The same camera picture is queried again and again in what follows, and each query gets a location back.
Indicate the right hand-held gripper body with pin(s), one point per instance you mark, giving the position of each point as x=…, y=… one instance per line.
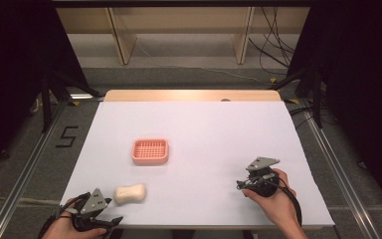
x=262, y=177

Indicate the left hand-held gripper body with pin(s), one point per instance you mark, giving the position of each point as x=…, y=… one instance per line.
x=93, y=202

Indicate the cream bone-shaped toy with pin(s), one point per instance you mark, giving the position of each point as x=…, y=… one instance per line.
x=130, y=193

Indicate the pink soap dish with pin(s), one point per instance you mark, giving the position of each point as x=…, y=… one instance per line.
x=150, y=151

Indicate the person's right hand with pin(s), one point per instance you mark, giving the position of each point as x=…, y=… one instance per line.
x=277, y=202

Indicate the person's left hand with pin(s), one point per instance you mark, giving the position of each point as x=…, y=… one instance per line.
x=64, y=229

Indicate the white table cover sheet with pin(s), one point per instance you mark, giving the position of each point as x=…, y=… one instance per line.
x=205, y=132

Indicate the black metal stand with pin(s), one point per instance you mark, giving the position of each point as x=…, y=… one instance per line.
x=317, y=99
x=46, y=99

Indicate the black curtain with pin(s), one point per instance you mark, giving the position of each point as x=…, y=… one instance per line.
x=361, y=83
x=16, y=66

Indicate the light wooden shelf unit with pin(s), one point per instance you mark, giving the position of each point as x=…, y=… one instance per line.
x=185, y=23

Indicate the aluminium floor rail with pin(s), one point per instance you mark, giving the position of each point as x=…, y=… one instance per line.
x=23, y=176
x=341, y=172

